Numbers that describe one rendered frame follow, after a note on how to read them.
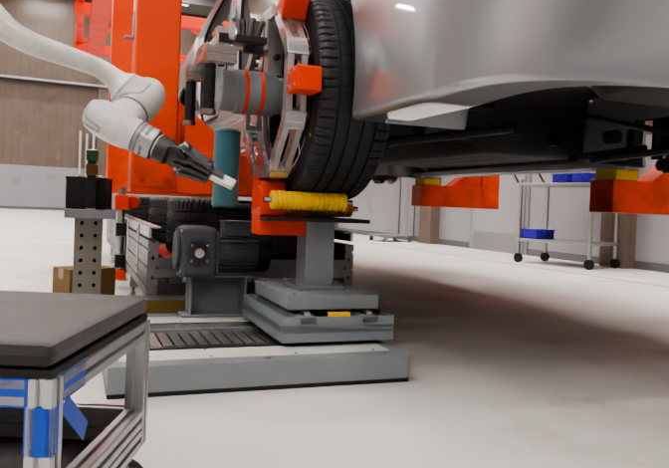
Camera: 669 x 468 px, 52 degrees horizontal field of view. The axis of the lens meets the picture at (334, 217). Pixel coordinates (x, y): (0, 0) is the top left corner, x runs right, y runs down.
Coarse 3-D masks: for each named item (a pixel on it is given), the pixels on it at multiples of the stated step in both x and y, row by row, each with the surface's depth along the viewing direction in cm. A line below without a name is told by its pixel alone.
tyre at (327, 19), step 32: (320, 0) 206; (320, 32) 197; (352, 32) 200; (320, 64) 195; (352, 64) 198; (320, 96) 194; (352, 96) 197; (320, 128) 197; (352, 128) 199; (384, 128) 203; (320, 160) 202; (352, 160) 206; (352, 192) 220
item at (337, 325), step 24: (264, 312) 218; (288, 312) 212; (312, 312) 225; (336, 312) 206; (360, 312) 214; (384, 312) 218; (288, 336) 200; (312, 336) 203; (336, 336) 206; (360, 336) 208; (384, 336) 211
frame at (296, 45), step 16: (272, 16) 213; (288, 32) 199; (304, 32) 202; (288, 48) 196; (304, 48) 197; (288, 64) 196; (304, 64) 197; (288, 96) 196; (304, 96) 198; (288, 112) 196; (304, 112) 198; (256, 128) 244; (288, 128) 198; (304, 128) 200; (256, 144) 244; (288, 144) 207; (256, 160) 233; (272, 160) 208; (288, 160) 208; (256, 176) 225; (272, 176) 211
